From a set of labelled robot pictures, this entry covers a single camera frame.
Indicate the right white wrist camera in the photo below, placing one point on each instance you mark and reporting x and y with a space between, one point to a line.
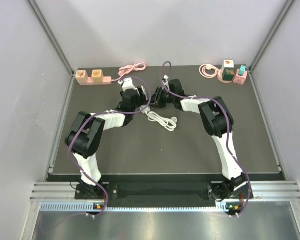
165 82

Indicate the green cube adapter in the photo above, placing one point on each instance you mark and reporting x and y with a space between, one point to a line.
228 75

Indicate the orange cube adapter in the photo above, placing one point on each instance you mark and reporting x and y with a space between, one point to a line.
97 76

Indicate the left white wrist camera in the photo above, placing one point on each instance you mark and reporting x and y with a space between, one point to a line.
126 84

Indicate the pink deer cube adapter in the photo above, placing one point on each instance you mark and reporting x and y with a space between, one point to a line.
81 77

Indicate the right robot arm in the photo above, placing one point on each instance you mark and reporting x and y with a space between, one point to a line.
217 122

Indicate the aluminium frame rail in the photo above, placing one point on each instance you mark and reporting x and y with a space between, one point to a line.
264 191

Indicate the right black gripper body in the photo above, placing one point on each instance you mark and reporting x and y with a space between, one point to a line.
169 97

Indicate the teal charger plug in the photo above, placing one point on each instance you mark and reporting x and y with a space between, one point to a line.
242 70

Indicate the white cube adapter with picture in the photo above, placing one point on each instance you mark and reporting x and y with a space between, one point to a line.
227 65

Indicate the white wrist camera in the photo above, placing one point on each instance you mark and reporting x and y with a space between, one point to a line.
126 84
165 82

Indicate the pink power strip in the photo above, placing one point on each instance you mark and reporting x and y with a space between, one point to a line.
107 80

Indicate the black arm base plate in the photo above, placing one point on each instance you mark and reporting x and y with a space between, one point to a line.
204 190

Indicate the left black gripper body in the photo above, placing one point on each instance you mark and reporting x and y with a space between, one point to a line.
141 100

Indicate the pink round socket base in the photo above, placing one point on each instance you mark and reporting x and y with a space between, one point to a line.
220 78

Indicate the white slotted cable duct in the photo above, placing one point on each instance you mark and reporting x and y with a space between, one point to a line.
91 207

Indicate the white power strip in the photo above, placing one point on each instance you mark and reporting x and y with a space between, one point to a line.
145 109

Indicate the pink cube socket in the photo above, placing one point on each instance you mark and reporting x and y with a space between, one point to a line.
240 79

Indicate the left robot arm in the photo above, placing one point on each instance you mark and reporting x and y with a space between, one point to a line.
84 137

